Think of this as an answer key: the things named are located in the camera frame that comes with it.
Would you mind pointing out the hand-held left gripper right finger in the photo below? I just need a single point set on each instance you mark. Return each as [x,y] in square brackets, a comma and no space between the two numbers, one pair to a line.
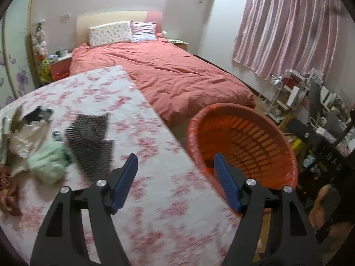
[226,180]

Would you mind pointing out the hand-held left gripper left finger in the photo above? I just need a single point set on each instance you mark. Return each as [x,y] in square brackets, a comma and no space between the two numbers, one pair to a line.
[126,183]

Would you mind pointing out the orange plastic basket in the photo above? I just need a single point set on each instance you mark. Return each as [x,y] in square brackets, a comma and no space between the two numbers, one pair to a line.
[249,144]

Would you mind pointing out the dark blue snack bag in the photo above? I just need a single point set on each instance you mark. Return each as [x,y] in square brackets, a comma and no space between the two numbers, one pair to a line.
[40,115]

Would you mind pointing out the person's right forearm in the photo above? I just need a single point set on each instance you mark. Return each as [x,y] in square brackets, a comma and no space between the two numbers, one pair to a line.
[319,210]

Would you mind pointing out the floral tablecloth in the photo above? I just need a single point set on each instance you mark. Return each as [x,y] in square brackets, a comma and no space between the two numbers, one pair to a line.
[155,199]

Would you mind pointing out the black mesh net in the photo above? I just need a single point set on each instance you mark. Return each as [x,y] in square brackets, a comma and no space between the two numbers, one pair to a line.
[88,135]

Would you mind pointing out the light green crumpled cloth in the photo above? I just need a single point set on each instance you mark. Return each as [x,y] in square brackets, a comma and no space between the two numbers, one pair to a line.
[47,160]

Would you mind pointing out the small clear bottle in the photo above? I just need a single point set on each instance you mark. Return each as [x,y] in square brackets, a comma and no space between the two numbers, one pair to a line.
[57,136]

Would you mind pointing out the beige crumpled cloth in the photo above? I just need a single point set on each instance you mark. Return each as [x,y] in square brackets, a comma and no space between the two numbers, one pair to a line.
[27,141]

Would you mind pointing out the bed with salmon duvet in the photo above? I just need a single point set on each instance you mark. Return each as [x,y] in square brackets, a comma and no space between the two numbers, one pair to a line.
[180,74]

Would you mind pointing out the brown mesh net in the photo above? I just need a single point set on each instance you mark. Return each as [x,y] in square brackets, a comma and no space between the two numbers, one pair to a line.
[8,191]

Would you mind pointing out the red plastic bag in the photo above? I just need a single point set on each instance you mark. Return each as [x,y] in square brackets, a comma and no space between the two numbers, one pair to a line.
[61,75]

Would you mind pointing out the clear plastic packaging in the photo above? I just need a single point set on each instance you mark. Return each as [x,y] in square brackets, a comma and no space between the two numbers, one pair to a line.
[7,133]

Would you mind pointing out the pink bedside table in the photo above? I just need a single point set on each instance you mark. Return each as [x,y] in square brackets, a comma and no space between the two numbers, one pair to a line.
[61,65]

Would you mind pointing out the green yellow plush toy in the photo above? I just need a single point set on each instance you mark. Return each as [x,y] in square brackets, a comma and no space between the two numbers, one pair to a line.
[45,69]

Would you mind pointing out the wooden bedside table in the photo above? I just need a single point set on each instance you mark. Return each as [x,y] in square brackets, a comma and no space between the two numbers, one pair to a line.
[179,43]

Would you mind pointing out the white mug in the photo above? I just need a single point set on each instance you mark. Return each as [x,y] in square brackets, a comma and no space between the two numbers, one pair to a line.
[63,52]

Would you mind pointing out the floral print pillow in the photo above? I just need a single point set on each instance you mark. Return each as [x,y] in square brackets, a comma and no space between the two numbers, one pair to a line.
[109,33]

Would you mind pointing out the pink striped pillow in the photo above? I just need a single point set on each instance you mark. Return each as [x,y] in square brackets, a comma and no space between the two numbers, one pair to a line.
[144,30]

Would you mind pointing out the floral print wardrobe door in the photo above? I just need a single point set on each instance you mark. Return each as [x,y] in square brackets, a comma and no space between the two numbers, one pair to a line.
[14,69]

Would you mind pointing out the bunch of pale plush toys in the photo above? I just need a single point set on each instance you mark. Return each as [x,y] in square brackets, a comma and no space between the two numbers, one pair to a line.
[40,40]

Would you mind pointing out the pink striped curtain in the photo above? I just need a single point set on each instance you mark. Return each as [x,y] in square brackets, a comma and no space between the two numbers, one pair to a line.
[285,22]

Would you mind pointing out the wall socket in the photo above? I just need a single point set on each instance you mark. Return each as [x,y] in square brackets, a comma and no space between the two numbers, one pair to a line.
[66,15]

